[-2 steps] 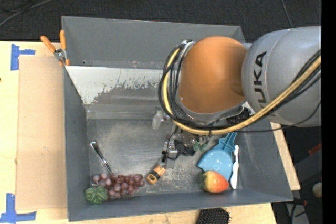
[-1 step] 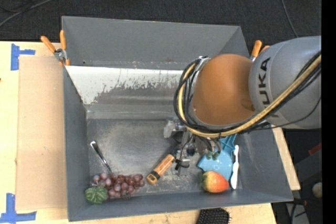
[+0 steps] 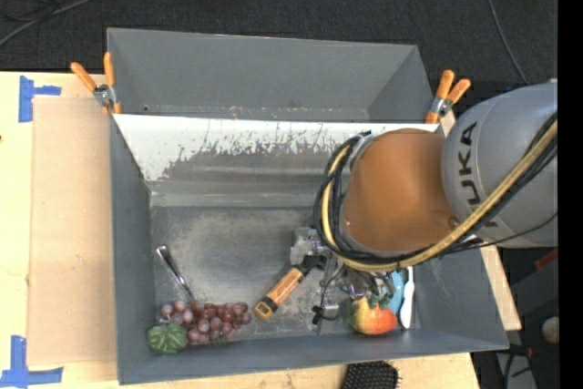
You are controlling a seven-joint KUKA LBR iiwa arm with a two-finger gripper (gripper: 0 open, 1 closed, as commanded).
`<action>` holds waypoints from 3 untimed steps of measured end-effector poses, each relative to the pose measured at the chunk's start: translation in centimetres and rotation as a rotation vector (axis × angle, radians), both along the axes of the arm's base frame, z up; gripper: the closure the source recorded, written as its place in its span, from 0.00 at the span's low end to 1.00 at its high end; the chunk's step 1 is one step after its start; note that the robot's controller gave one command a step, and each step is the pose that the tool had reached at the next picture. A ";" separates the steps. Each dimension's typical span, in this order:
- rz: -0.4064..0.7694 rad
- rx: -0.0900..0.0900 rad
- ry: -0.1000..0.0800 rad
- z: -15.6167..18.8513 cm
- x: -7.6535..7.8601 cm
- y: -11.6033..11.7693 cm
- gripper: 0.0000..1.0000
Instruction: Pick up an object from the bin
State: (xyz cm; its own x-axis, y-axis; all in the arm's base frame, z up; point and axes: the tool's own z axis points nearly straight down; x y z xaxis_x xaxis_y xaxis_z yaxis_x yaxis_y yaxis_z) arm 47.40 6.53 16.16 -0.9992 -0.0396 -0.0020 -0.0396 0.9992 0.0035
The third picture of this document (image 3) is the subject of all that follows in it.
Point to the small black and grey plug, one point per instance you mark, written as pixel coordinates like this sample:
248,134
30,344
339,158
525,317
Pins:
329,311

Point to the orange and yellow toy pumpkin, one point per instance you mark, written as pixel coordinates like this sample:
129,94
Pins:
374,319

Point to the white and blue plastic utensil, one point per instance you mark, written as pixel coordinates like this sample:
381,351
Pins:
407,305

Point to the purple toy grape bunch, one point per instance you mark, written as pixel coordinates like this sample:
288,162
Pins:
214,323

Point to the metal spoon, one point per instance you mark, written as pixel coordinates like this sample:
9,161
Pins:
173,269

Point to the black hairbrush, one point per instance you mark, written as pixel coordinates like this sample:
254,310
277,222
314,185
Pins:
370,375

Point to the green toy squash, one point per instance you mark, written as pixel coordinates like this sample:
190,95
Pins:
166,338

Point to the grey metal bin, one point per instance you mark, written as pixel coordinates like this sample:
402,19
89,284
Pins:
255,77

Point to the brown cardboard board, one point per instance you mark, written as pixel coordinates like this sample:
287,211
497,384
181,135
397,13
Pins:
68,218

